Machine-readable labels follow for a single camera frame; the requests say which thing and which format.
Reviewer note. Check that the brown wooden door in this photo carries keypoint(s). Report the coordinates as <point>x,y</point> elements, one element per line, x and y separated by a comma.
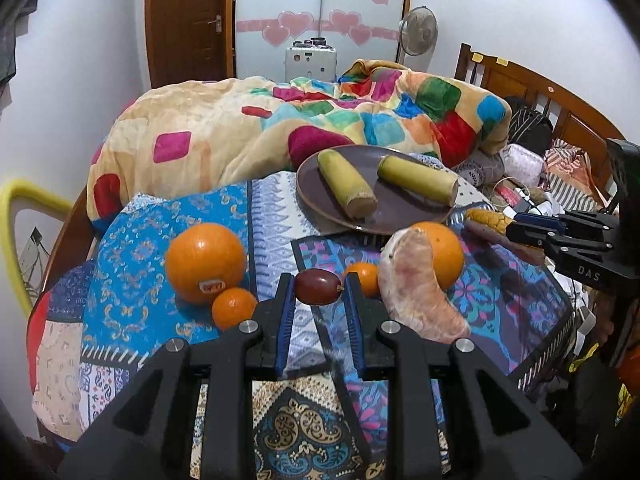
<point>189,40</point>

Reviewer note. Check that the dark brown round plate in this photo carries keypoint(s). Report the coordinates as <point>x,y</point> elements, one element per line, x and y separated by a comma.
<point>397,207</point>

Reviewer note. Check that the white standing fan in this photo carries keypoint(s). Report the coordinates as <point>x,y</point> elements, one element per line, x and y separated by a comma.
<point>418,33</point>

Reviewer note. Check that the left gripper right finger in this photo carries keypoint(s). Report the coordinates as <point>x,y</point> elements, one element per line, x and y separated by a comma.
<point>384,349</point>

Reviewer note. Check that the right yellow corn cob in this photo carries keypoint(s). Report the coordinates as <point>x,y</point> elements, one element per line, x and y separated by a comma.
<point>437,185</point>

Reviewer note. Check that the peeled pomelo segment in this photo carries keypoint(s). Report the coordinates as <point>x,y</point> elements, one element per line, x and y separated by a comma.
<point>411,293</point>

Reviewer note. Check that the small tangerine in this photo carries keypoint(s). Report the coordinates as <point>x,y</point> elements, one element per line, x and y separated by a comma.
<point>232,307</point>
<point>368,276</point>

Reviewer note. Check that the left yellow corn cob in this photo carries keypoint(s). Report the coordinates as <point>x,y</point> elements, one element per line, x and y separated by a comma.
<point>351,191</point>

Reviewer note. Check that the wooden bed headboard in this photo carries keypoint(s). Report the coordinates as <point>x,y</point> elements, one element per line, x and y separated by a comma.
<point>574,120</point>

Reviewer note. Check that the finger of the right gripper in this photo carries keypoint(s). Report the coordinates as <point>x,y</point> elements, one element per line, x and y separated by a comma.
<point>530,234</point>
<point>537,221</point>

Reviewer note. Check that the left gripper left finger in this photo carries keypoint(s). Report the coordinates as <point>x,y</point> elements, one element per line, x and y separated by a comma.
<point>254,351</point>

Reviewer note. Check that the blue patterned patchwork quilt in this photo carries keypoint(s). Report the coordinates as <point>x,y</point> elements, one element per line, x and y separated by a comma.
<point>106,316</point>

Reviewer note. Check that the white metal case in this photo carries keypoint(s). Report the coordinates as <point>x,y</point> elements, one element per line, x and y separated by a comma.
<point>312,58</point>

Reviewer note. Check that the colourful patchwork fleece blanket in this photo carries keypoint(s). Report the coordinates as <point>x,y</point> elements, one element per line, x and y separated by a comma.
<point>196,136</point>

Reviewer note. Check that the yellow corn cob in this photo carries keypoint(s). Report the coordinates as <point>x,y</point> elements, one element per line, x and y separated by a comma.
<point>351,191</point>
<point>437,185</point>

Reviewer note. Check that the yellow foam tube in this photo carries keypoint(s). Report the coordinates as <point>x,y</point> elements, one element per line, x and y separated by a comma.
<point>28,211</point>

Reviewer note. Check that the large orange with sticker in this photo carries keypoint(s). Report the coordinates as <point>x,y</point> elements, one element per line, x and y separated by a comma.
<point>203,261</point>

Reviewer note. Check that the dark red grape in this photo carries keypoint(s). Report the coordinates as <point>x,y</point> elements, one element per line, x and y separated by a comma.
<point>317,287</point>

